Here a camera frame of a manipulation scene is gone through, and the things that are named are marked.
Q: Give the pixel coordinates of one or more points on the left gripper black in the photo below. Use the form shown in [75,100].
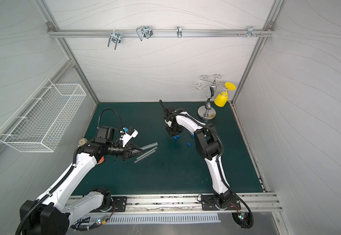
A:
[126,151]

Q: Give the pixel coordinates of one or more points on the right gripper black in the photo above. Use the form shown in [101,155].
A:
[174,131]

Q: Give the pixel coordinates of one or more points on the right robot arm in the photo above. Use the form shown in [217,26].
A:
[210,147]

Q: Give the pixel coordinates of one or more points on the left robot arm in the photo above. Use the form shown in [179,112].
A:
[50,214]

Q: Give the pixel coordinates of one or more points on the beige red round object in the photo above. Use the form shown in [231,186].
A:
[101,160]

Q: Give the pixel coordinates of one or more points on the green table mat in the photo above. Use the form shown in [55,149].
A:
[174,167]

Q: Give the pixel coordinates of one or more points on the chrome cup holder stand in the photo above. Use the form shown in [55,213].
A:
[207,112]

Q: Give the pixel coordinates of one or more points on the beige plastic bottle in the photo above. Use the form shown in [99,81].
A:
[82,142]

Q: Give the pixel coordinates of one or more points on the metal clamp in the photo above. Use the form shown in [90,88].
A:
[179,31]
[114,39]
[250,33]
[144,32]

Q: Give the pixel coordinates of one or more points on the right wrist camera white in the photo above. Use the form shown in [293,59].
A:
[169,121]

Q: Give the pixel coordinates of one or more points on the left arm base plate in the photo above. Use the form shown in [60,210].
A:
[116,203]

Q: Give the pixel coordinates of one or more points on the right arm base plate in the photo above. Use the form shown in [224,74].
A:
[209,203]

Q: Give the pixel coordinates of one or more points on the white slotted cable duct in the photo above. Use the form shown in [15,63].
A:
[176,218]

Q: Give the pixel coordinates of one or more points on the white wire basket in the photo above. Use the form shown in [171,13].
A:
[39,124]

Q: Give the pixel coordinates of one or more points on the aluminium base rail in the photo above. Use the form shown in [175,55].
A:
[187,203]

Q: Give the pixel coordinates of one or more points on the aluminium crossbar rail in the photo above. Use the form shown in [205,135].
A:
[157,33]

